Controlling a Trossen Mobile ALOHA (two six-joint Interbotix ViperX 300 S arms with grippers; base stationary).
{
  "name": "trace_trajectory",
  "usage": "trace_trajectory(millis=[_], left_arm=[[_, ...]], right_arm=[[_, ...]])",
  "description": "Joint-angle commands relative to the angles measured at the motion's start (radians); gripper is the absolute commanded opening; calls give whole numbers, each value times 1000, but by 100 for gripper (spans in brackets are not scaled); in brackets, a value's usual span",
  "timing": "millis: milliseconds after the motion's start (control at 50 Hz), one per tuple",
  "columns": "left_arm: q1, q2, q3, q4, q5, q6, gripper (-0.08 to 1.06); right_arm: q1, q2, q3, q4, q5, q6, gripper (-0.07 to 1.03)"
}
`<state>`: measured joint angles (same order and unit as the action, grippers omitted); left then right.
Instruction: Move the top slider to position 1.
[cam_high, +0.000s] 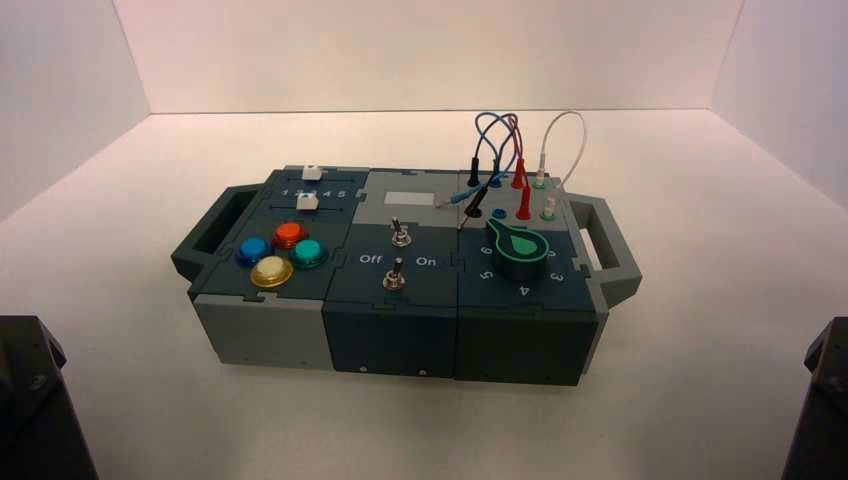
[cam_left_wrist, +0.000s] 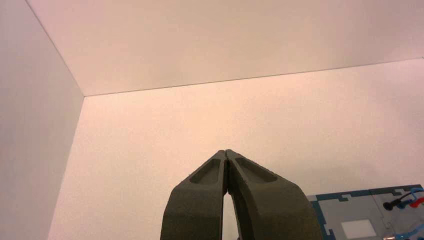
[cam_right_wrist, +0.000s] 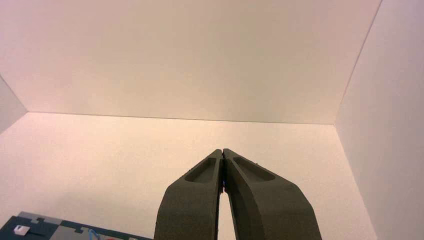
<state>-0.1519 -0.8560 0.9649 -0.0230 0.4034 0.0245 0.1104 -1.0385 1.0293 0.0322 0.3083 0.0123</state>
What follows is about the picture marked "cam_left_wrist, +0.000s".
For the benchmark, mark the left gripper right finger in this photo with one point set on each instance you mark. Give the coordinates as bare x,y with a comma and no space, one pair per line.
271,208

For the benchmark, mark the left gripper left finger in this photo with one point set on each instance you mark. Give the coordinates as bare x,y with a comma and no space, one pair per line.
195,208

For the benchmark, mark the blue grey puzzle task board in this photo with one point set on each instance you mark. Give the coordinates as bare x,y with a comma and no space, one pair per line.
361,210

